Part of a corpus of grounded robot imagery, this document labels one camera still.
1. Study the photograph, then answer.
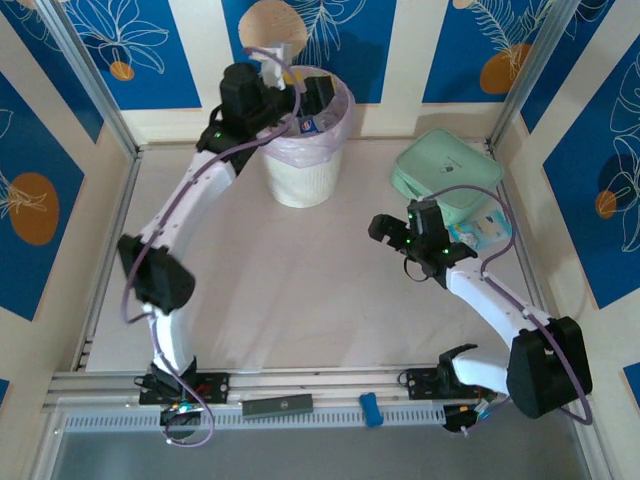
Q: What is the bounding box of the purple bin liner bag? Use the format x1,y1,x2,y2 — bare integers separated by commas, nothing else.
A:
259,69,357,169

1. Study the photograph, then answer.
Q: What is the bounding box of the white ribbed waste bin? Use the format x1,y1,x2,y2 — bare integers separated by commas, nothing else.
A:
257,64,357,209

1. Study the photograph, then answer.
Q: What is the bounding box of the light blue patterned packet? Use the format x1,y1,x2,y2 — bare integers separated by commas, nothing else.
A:
446,209,514,251

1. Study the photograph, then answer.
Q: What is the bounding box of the mint green zip pouch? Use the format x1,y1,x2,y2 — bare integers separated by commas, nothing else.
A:
389,128,504,224

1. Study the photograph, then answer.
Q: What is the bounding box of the small blue plastic object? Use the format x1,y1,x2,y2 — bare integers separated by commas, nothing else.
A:
358,392,382,428

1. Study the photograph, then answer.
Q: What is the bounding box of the dark grey-green bar device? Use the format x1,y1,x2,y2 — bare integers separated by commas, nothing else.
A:
241,393,315,416

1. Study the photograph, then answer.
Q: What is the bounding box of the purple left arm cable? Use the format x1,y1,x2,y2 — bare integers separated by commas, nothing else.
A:
122,46,303,447

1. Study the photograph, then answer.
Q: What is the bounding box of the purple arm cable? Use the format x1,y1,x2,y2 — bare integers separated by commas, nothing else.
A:
427,184,595,426
122,46,303,447

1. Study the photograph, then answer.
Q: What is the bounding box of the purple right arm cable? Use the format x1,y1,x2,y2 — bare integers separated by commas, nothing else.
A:
427,184,595,426

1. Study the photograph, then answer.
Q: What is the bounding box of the aluminium table rail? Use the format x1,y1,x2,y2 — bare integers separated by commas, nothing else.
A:
72,149,144,374
483,139,559,324
42,369,606,412

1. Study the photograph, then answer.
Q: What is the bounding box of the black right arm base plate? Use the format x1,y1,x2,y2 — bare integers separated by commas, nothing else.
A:
404,367,501,401

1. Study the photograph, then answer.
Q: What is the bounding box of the aluminium frame post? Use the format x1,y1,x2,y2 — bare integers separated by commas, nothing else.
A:
491,0,599,149
37,0,140,157

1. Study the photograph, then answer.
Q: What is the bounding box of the grey slotted cable duct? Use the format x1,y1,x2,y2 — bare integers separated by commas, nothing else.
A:
63,405,446,435

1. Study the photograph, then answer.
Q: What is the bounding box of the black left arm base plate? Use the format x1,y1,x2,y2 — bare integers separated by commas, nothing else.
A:
138,372,231,406

